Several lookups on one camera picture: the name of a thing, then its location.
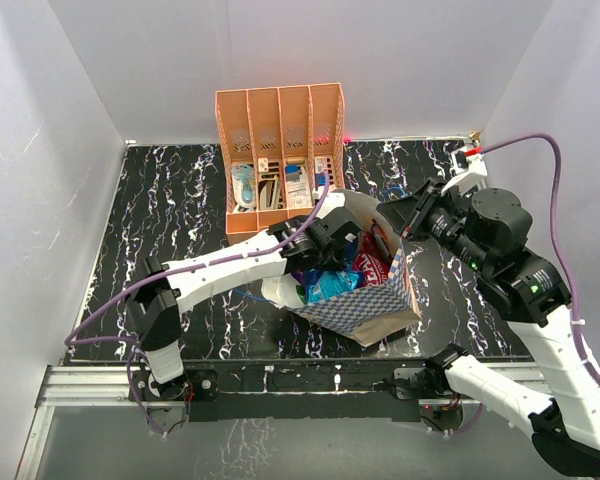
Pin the orange desk organizer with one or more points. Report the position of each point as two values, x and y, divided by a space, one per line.
270 128

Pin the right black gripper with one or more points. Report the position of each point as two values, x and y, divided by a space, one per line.
408 216

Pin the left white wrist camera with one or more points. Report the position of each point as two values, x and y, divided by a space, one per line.
336 219

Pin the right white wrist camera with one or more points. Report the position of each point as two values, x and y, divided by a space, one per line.
468 168

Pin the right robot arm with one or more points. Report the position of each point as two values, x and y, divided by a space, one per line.
487 232

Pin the pink red snack packet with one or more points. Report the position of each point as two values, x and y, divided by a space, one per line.
373 260

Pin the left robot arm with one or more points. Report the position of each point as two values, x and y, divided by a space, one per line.
156 303

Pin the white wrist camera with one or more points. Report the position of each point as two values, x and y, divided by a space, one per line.
336 219
468 168

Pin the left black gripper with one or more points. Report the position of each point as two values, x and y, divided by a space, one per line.
336 262

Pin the blue snack packet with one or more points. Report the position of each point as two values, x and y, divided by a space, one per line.
322 285

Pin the light blue tape dispenser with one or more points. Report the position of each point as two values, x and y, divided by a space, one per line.
243 181

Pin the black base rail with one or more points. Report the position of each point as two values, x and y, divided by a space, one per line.
399 390

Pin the blue checkered paper bag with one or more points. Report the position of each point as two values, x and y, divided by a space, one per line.
367 314

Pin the blue eraser block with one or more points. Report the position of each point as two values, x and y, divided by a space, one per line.
293 173

